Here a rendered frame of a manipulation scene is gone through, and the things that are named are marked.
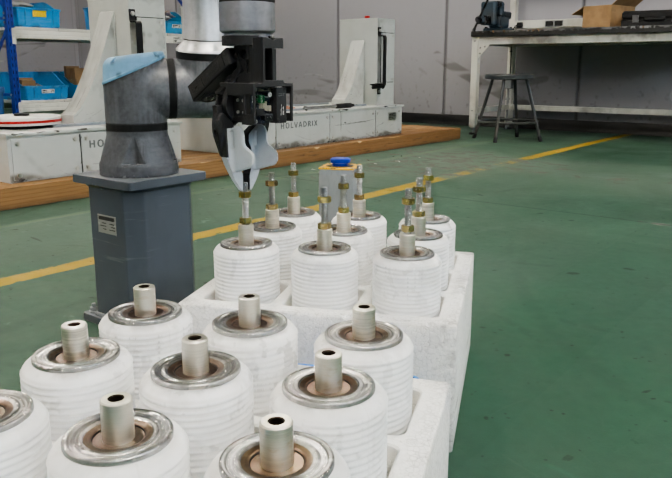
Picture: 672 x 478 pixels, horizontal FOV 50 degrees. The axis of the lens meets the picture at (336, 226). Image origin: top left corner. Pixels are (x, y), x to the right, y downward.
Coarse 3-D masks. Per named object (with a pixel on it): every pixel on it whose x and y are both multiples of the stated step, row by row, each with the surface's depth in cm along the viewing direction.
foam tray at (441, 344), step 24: (456, 264) 121; (288, 288) 108; (360, 288) 108; (456, 288) 108; (192, 312) 101; (216, 312) 100; (288, 312) 98; (312, 312) 97; (336, 312) 97; (456, 312) 97; (312, 336) 97; (408, 336) 94; (432, 336) 93; (456, 336) 93; (312, 360) 98; (432, 360) 94; (456, 360) 95; (456, 384) 98; (456, 408) 101
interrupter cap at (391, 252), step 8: (384, 248) 101; (392, 248) 102; (416, 248) 102; (424, 248) 102; (384, 256) 98; (392, 256) 97; (400, 256) 97; (408, 256) 98; (416, 256) 97; (424, 256) 98; (432, 256) 98
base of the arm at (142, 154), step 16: (112, 128) 136; (128, 128) 135; (144, 128) 135; (160, 128) 138; (112, 144) 136; (128, 144) 135; (144, 144) 136; (160, 144) 138; (112, 160) 135; (128, 160) 135; (144, 160) 135; (160, 160) 137; (176, 160) 142; (112, 176) 136; (128, 176) 135; (144, 176) 135; (160, 176) 137
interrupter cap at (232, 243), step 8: (224, 240) 106; (232, 240) 106; (256, 240) 107; (264, 240) 106; (224, 248) 103; (232, 248) 102; (240, 248) 102; (248, 248) 102; (256, 248) 102; (264, 248) 103
